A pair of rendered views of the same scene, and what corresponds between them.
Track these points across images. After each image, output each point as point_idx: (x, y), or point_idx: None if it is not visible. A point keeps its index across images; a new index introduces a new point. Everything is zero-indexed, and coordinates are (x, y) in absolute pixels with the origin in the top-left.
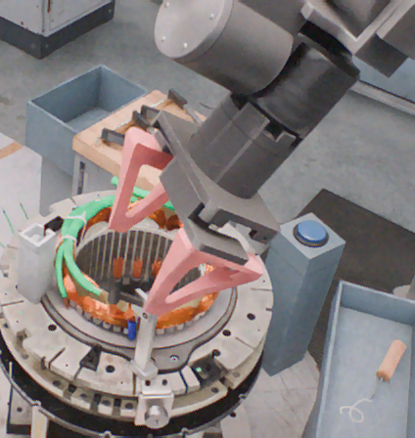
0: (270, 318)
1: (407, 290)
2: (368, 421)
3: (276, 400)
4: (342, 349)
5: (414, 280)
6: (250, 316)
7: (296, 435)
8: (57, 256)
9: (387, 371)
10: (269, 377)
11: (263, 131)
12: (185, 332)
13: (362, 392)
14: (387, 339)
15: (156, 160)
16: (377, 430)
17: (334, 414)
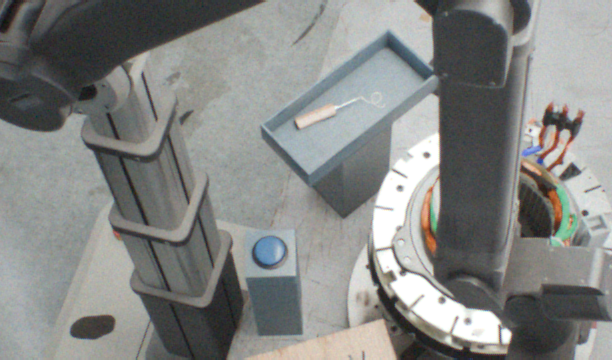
0: (412, 147)
1: (170, 232)
2: (371, 90)
3: (314, 270)
4: (340, 146)
5: (176, 215)
6: (426, 156)
7: (323, 235)
8: (572, 231)
9: (331, 106)
10: (303, 292)
11: None
12: None
13: (355, 110)
14: (296, 137)
15: None
16: (370, 82)
17: (390, 106)
